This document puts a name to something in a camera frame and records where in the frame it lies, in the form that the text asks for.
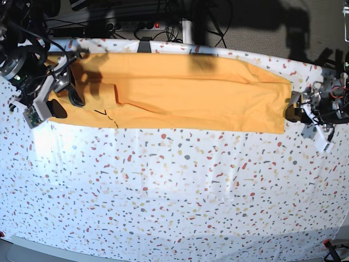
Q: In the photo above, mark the red-handled clamp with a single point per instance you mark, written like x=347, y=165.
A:
x=332, y=254

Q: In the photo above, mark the black table clamp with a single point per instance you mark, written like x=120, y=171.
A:
x=144, y=45

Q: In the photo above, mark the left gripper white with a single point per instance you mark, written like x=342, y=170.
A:
x=302, y=108

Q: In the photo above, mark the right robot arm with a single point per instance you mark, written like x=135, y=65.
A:
x=24, y=33

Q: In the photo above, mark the aluminium frame post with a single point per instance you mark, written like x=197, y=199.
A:
x=187, y=32

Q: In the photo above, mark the black power strip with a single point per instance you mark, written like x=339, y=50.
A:
x=134, y=25

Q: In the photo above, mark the yellow T-shirt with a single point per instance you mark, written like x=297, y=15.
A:
x=148, y=90

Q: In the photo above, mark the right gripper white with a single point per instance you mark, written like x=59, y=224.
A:
x=35, y=81

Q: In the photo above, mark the terrazzo pattern tablecloth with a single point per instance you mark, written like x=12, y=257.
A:
x=171, y=194

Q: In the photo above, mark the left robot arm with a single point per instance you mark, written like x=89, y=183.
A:
x=325, y=103

